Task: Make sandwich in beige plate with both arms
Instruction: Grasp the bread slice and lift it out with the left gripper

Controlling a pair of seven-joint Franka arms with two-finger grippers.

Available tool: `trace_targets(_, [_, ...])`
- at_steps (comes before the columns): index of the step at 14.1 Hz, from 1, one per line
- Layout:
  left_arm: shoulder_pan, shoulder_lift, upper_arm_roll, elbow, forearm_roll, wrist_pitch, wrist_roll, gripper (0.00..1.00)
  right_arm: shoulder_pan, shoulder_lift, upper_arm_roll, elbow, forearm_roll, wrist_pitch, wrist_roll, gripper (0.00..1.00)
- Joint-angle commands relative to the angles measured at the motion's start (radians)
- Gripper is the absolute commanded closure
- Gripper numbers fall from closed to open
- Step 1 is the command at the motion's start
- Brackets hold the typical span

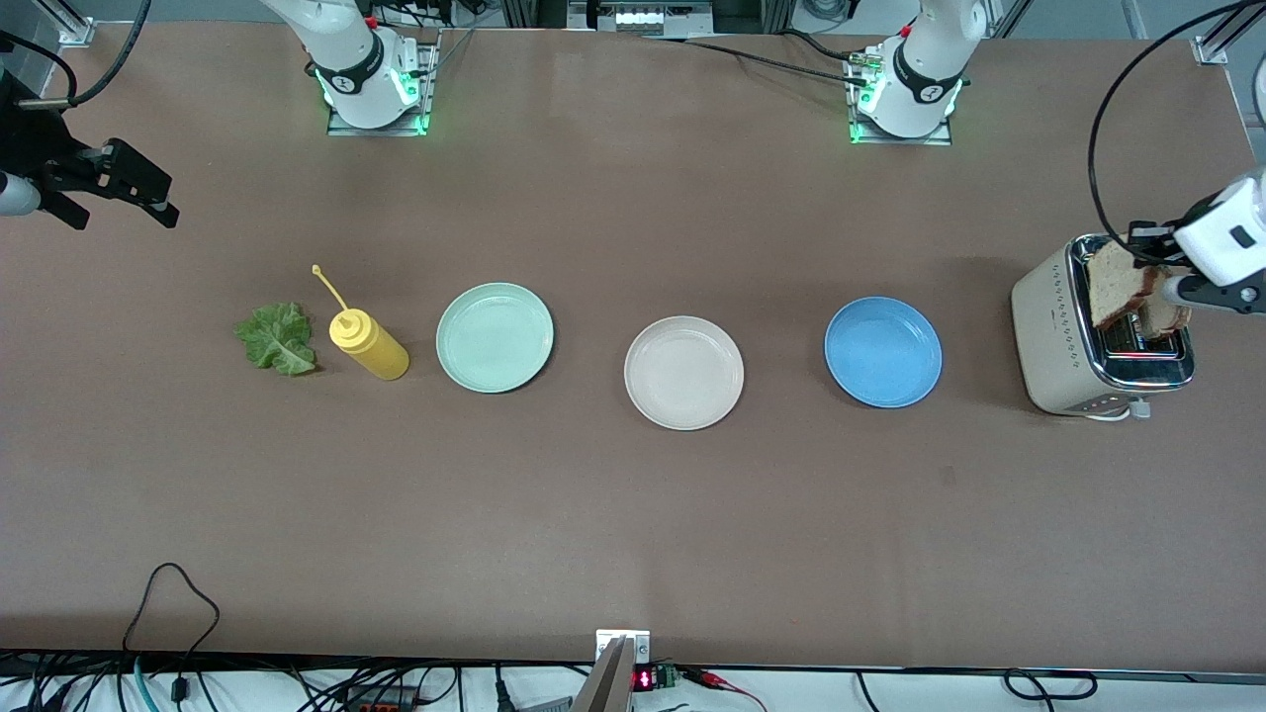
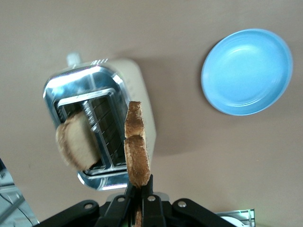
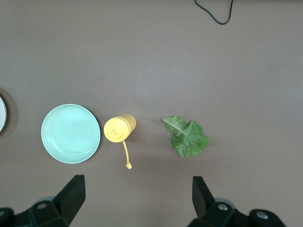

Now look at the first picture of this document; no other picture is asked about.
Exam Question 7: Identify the thin black looped cable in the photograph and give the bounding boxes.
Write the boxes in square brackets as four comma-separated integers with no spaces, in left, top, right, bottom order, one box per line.
[124,563,221,656]

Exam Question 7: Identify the round-topped bread slice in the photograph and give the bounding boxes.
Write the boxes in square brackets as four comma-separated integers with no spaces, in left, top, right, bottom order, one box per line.
[1137,293,1193,343]

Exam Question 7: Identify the pale green plate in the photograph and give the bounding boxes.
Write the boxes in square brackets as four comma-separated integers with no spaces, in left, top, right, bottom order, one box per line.
[436,282,555,395]

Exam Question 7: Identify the beige plate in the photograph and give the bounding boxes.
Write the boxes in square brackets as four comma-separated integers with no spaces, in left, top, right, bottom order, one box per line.
[623,315,746,432]

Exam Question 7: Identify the small silver metal bracket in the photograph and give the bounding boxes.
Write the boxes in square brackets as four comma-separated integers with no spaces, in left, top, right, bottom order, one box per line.
[595,629,652,666]

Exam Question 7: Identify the yellow squeeze bottle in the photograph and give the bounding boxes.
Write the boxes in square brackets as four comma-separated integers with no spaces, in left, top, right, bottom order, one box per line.
[312,263,410,382]

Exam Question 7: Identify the grey lit device box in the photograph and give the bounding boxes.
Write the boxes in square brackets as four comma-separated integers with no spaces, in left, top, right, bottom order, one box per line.
[569,0,713,36]

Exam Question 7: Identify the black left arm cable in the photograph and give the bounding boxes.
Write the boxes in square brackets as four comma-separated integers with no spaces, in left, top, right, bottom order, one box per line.
[1088,0,1266,260]

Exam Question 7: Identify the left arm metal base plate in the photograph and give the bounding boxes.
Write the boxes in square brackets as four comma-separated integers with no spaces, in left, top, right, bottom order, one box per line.
[846,44,955,147]

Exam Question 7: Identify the beige chrome toaster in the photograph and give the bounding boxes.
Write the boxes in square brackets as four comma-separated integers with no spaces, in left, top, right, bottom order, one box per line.
[1011,233,1198,422]

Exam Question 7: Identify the black coiled cable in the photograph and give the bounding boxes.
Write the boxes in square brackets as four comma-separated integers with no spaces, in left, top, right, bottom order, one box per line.
[1004,669,1099,701]

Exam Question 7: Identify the grey metal mount beam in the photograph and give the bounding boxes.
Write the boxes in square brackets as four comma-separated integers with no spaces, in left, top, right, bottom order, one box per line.
[571,636,635,712]

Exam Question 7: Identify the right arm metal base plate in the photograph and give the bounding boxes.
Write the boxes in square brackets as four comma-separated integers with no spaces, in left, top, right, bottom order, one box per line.
[326,28,441,137]

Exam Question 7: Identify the square white bread slice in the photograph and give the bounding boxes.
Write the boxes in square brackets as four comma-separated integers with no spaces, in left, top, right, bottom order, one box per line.
[1087,237,1161,330]

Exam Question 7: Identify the blue plate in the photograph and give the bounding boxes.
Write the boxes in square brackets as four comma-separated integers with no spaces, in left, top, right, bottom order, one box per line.
[824,296,944,409]

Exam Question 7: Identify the red clip wires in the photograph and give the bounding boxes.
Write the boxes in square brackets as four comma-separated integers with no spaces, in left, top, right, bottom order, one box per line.
[682,667,768,711]

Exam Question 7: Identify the green lettuce leaf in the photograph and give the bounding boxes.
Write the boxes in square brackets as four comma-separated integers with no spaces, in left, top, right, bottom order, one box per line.
[234,302,319,378]

